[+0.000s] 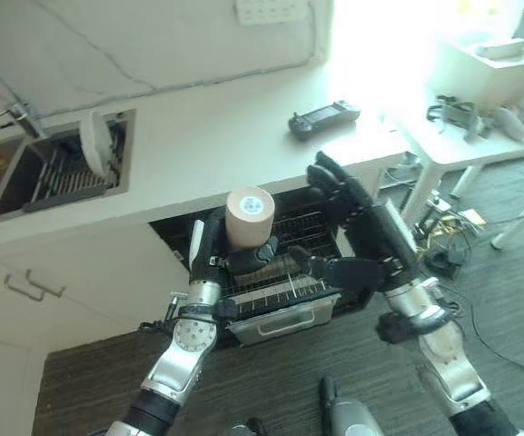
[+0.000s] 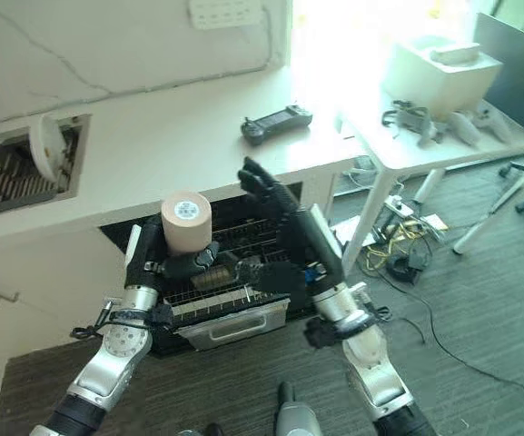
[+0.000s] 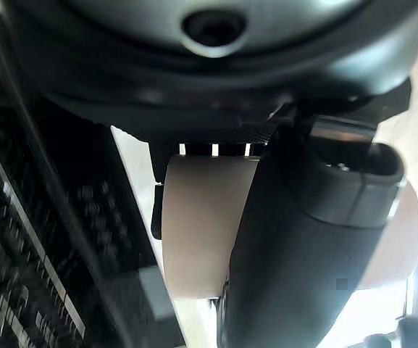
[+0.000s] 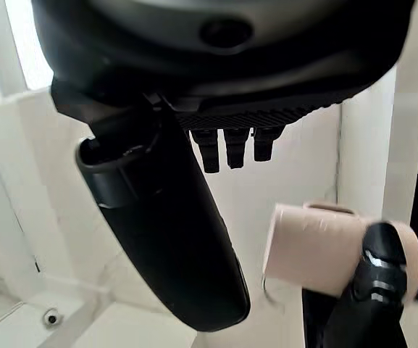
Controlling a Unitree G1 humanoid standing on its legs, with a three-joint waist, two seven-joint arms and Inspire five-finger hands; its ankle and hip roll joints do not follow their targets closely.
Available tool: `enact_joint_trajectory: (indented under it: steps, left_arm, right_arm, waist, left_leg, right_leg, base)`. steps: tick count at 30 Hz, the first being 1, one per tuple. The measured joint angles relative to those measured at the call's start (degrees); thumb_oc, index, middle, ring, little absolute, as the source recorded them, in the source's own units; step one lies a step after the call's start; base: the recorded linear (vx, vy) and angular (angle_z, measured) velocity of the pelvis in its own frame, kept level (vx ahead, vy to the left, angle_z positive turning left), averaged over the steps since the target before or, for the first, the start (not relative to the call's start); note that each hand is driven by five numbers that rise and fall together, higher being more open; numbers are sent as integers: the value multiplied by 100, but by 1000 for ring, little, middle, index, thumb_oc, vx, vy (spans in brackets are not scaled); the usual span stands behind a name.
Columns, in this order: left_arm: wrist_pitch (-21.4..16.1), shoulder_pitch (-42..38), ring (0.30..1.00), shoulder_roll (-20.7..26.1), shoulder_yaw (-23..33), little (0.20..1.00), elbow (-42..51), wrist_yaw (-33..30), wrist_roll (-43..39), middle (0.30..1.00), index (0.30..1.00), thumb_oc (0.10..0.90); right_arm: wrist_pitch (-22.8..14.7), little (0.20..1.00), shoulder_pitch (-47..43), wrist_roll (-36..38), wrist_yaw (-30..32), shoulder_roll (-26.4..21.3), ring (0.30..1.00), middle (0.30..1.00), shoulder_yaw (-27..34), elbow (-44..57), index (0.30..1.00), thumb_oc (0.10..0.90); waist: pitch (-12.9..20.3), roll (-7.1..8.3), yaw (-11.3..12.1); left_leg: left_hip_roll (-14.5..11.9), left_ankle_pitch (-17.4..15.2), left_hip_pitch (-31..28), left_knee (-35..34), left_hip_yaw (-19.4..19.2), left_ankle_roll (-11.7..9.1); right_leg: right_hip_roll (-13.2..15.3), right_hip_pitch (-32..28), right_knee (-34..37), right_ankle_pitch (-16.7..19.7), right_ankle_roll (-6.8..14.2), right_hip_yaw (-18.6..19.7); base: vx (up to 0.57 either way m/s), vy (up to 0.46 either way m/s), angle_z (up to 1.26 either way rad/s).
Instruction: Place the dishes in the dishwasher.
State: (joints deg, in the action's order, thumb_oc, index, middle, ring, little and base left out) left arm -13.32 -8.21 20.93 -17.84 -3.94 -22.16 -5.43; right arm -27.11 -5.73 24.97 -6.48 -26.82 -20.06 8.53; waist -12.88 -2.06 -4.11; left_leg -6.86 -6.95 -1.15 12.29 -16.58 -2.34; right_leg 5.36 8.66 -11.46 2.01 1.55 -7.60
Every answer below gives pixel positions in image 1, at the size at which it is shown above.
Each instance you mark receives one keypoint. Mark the white plate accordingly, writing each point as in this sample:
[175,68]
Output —
[92,141]

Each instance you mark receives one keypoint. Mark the beige cardboard box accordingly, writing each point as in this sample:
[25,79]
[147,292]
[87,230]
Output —
[488,77]

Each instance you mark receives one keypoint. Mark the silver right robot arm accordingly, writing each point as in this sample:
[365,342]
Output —
[443,354]

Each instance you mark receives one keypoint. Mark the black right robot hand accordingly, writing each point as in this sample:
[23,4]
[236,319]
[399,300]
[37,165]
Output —
[357,227]

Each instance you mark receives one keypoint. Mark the white VR controller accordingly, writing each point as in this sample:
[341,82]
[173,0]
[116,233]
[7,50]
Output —
[511,122]

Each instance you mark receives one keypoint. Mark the chrome sink faucet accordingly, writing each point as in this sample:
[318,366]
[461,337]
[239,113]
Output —
[21,115]

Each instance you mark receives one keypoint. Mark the white side table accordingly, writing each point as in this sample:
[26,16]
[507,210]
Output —
[461,141]

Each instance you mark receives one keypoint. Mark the robot torso and legs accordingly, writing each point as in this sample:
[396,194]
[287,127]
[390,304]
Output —
[334,413]

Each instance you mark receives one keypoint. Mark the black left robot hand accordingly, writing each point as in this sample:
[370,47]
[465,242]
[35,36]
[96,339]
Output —
[243,261]

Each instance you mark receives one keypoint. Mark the dark sink dish rack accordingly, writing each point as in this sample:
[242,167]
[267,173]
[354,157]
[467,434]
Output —
[73,175]

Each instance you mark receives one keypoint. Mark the white wall switch panel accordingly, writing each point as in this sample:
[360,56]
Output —
[261,10]

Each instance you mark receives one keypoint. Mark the black handheld controller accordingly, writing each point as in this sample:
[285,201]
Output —
[325,118]

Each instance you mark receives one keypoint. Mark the beige cylindrical cup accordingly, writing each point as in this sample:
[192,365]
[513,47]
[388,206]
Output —
[249,217]

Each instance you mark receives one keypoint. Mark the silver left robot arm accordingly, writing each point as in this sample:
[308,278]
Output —
[175,354]

